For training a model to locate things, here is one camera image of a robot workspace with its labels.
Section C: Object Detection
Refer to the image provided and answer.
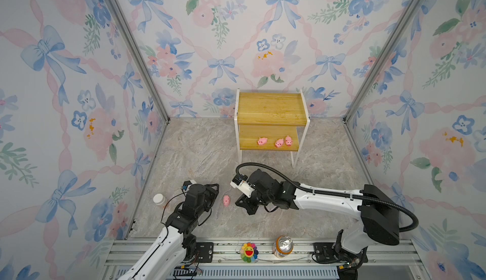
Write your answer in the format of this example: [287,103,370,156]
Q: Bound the right arm mounting base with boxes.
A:
[311,242,368,265]

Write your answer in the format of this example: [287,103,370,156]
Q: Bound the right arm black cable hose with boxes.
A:
[235,162,419,233]

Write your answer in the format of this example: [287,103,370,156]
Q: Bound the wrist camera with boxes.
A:
[230,177,254,198]
[181,180,196,191]

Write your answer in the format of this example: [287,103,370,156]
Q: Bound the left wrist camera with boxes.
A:
[181,180,196,191]

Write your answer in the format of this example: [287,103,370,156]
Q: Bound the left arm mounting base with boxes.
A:
[183,242,215,264]

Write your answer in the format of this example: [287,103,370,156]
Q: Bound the white capped pill bottle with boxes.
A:
[153,193,166,205]

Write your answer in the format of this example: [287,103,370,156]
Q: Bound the aluminium mounting rail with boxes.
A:
[102,234,430,280]

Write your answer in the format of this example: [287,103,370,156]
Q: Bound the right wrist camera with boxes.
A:
[230,177,254,198]

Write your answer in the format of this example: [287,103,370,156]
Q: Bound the pink toy pig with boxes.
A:
[223,195,230,207]
[257,137,268,146]
[275,138,285,148]
[285,135,293,147]

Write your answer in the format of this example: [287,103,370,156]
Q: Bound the rainbow smiling flower plush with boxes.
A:
[239,242,259,263]

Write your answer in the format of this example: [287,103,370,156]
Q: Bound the wooden two-tier white-frame shelf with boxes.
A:
[234,90,310,166]

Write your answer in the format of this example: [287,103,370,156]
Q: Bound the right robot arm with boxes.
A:
[231,169,400,263]

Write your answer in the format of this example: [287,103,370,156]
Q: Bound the orange metal can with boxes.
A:
[272,235,294,258]

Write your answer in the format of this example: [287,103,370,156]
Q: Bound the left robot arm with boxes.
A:
[120,183,220,279]

